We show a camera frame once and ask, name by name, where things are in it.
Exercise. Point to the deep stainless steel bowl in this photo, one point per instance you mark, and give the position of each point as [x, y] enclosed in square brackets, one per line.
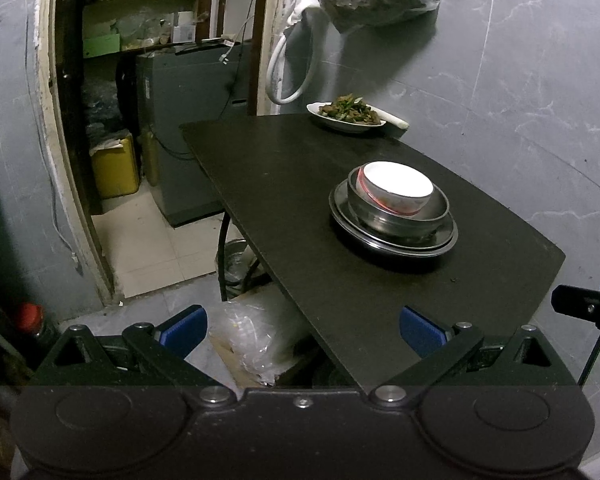
[437, 210]

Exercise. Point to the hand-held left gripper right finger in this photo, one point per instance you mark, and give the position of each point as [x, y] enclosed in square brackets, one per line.
[422, 335]

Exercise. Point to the clear plastic bag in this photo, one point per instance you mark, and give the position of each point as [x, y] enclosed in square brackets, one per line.
[260, 340]

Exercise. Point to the small stainless steel plate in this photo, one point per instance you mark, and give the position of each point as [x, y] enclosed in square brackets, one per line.
[341, 207]

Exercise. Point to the yellow plastic container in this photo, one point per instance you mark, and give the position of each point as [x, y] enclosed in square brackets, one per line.
[116, 170]

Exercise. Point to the white door frame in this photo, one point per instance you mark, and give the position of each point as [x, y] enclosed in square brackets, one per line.
[47, 110]

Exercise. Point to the white oval food plate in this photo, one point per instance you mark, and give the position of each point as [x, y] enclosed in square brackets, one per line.
[347, 125]

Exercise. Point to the steel basin under table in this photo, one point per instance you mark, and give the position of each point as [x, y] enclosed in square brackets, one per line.
[240, 260]

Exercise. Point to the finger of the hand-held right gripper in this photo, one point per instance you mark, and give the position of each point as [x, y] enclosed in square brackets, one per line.
[574, 301]

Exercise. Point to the large stainless steel plate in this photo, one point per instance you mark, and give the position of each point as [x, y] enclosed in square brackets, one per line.
[404, 255]

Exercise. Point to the white leek stalk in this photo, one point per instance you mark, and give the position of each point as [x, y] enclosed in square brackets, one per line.
[397, 120]

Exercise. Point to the red-capped bottle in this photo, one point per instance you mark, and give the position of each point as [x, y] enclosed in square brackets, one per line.
[32, 317]

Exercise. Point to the small white box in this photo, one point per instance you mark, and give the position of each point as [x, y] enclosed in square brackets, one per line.
[184, 30]

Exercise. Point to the wooden storage shelf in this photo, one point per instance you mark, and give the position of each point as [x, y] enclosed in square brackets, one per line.
[140, 5]

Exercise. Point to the green box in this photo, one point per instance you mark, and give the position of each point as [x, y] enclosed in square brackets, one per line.
[101, 44]

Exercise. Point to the black table leg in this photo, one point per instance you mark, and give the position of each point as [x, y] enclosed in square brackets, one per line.
[224, 260]

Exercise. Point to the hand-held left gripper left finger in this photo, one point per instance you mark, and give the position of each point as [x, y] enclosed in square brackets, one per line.
[185, 330]

